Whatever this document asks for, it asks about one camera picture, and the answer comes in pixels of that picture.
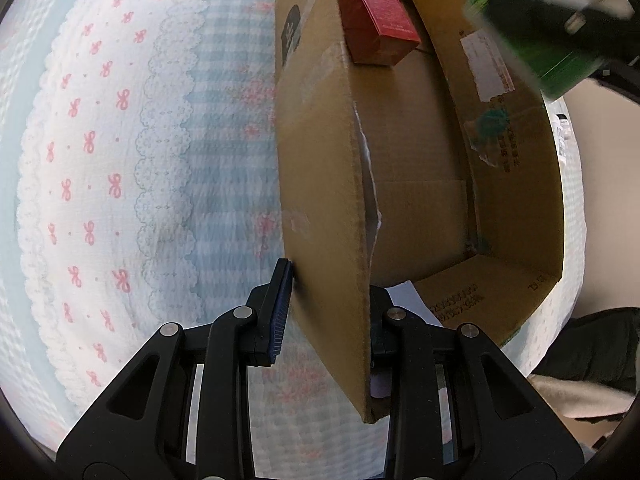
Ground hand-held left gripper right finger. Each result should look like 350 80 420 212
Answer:
370 285 585 480

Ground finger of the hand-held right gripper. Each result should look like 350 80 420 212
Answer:
592 60 640 96
500 0 640 66

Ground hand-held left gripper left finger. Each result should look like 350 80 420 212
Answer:
56 258 293 480

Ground green can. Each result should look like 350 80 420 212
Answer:
462 0 636 103

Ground brown cardboard box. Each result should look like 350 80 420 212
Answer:
274 0 566 423

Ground white paper sheet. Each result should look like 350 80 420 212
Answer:
372 280 443 401

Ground red rectangular box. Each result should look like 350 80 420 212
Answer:
332 0 421 66

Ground beige fleece cloth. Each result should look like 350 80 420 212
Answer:
530 372 636 421

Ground bow-print bed sheet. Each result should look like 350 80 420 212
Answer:
0 0 586 480

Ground dark cloth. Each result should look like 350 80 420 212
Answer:
542 307 640 393

